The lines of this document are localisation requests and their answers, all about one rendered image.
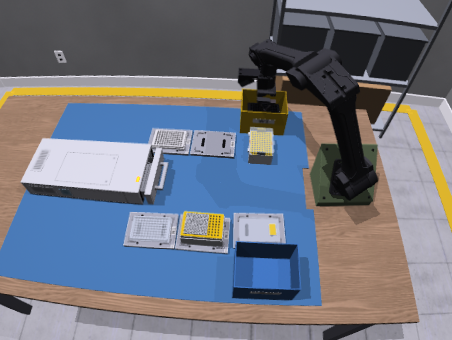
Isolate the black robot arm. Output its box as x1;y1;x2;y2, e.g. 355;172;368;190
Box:
238;39;378;201

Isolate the yellow open box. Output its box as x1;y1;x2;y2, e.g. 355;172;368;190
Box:
240;89;288;136

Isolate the blue bench mat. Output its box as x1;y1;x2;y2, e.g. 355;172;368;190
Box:
0;103;322;306

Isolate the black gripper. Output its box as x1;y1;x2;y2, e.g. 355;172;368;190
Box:
257;73;276;112

